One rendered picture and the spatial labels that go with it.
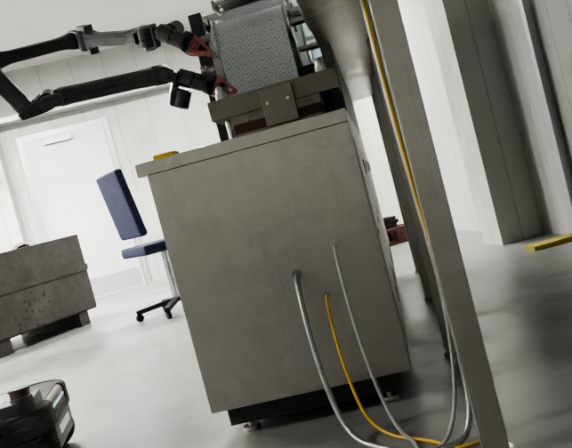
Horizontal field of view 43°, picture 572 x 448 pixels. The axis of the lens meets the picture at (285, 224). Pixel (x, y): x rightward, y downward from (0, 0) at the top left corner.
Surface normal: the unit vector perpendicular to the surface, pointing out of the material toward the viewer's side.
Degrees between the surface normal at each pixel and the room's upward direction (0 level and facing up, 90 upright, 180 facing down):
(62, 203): 90
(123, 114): 90
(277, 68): 90
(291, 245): 90
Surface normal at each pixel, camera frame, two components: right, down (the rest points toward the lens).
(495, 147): 0.15, 0.00
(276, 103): -0.12, 0.08
